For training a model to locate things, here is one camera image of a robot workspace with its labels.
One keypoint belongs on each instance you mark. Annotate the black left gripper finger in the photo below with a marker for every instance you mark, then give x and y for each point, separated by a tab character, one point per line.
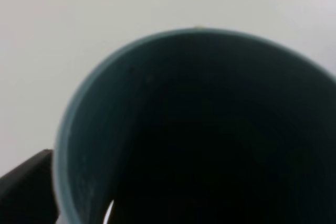
27	193

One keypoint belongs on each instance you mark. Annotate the teal green plastic cup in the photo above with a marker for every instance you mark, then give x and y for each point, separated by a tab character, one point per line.
199	126

